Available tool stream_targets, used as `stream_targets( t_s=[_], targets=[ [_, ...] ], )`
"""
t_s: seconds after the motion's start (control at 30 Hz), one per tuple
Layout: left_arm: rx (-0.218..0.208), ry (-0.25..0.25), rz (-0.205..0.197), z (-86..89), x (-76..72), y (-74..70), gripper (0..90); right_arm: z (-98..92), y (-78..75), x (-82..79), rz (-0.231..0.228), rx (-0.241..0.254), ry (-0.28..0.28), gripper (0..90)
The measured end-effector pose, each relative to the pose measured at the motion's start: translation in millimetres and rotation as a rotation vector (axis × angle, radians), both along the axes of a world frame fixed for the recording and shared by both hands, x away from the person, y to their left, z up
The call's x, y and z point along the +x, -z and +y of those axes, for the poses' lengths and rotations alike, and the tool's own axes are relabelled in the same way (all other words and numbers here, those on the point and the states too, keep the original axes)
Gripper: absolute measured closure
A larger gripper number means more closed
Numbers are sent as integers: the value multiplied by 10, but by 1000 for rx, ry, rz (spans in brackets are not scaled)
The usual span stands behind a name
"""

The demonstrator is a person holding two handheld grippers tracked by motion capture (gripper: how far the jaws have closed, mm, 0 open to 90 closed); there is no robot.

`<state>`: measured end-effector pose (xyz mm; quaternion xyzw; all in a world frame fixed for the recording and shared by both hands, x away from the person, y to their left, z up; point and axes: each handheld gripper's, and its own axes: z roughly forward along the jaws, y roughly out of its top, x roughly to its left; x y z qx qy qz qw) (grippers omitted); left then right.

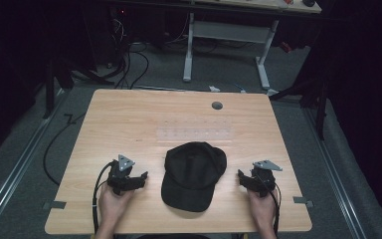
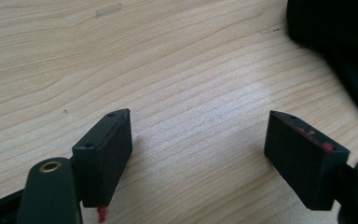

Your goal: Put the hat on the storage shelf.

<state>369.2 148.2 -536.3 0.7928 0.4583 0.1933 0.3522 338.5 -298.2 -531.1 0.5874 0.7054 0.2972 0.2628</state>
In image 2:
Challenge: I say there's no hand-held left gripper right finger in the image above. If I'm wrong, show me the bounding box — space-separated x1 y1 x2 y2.
263 109 351 211

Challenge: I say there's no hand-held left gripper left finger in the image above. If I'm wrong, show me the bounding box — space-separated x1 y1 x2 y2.
71 107 133 224

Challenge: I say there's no black object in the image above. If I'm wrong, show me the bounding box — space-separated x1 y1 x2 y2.
285 0 358 132

